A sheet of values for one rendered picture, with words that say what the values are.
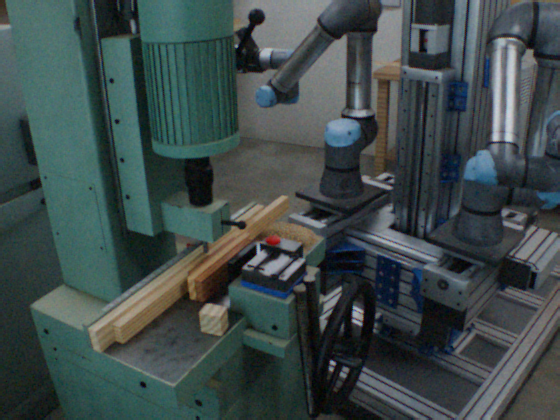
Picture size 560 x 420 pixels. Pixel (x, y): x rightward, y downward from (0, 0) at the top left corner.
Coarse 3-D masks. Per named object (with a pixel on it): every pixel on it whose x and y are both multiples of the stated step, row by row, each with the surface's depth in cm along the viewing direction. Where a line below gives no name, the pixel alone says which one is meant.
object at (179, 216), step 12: (180, 192) 118; (168, 204) 113; (180, 204) 113; (216, 204) 112; (228, 204) 113; (168, 216) 115; (180, 216) 113; (192, 216) 111; (204, 216) 109; (216, 216) 110; (228, 216) 114; (168, 228) 116; (180, 228) 114; (192, 228) 113; (204, 228) 111; (216, 228) 111; (228, 228) 115; (204, 240) 112; (216, 240) 112
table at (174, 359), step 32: (320, 256) 134; (224, 288) 114; (160, 320) 104; (192, 320) 104; (96, 352) 96; (128, 352) 95; (160, 352) 95; (192, 352) 95; (224, 352) 101; (288, 352) 103; (128, 384) 95; (160, 384) 89; (192, 384) 93
